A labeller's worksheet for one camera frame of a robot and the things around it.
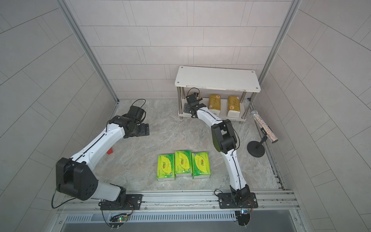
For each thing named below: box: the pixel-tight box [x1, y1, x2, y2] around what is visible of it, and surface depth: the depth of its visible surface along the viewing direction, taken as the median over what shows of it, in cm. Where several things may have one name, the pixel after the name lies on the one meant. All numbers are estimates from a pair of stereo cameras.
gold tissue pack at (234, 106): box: [227, 95, 241, 118], surface depth 98 cm
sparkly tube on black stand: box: [246, 109, 279, 158], surface depth 84 cm
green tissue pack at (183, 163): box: [174, 150, 193, 177], surface depth 80 cm
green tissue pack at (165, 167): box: [156, 153, 176, 182], surface depth 79 cm
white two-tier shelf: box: [174, 65, 261, 122], surface depth 87 cm
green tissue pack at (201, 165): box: [191, 151, 212, 180], surface depth 80 cm
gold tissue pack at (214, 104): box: [208, 94, 221, 116], surface depth 101 cm
